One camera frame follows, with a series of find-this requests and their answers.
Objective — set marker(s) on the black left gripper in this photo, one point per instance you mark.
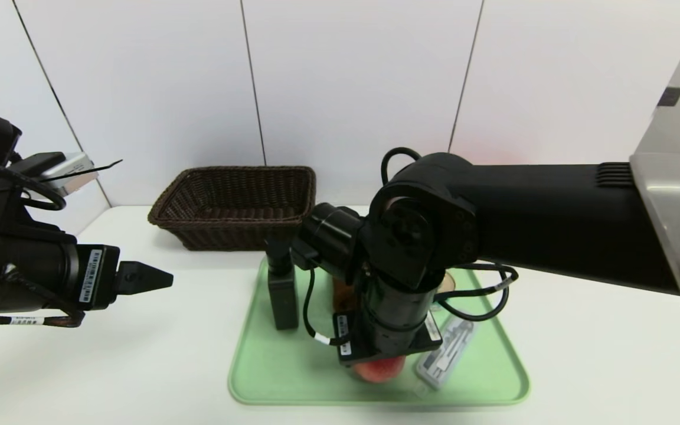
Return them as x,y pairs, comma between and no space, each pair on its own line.
97,276

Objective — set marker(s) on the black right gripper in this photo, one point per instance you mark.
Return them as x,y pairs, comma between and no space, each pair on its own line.
356,342

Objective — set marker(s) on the red peach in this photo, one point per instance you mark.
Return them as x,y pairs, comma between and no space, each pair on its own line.
378,370

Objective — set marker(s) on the clear grey plastic case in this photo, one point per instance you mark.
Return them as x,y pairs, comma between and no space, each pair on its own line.
443,360

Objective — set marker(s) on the round tin can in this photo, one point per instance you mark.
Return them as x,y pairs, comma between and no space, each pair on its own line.
443,283

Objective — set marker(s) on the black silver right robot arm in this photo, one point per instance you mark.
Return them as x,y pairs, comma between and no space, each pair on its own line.
552,218

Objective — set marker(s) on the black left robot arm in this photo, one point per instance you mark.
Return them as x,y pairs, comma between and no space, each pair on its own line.
21,265

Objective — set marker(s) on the dark brown wicker basket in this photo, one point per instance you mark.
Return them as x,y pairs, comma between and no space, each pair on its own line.
228,206

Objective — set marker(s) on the rolled brown towel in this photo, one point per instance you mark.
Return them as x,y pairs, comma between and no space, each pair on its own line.
340,292

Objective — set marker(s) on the light green plastic tray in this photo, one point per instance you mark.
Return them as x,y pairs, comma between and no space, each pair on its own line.
293,366

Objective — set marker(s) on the dark grey handheld camera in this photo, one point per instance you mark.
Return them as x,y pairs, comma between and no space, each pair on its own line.
283,301

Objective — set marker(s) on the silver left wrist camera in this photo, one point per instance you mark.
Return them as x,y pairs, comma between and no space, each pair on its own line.
68,174

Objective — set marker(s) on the dark grey wall plate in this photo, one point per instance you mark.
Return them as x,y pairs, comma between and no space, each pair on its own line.
670,96

